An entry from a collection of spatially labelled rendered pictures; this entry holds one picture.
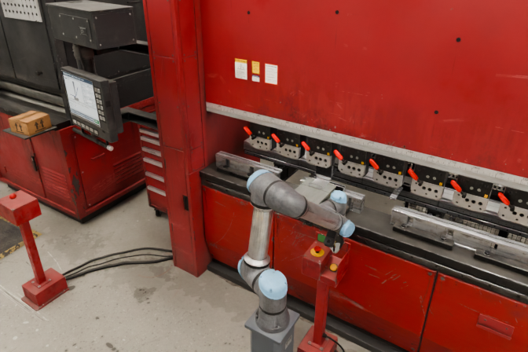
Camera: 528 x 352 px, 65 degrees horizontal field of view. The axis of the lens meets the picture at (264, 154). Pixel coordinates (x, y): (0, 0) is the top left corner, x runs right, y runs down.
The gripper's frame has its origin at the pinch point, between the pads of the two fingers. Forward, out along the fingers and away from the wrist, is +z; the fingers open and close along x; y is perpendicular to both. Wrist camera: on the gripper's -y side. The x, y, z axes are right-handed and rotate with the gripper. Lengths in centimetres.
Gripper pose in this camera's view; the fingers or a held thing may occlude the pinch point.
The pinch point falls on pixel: (334, 251)
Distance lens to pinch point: 220.2
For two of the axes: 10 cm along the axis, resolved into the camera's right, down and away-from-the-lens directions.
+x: -8.4, -2.4, 4.8
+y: 5.3, -4.5, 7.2
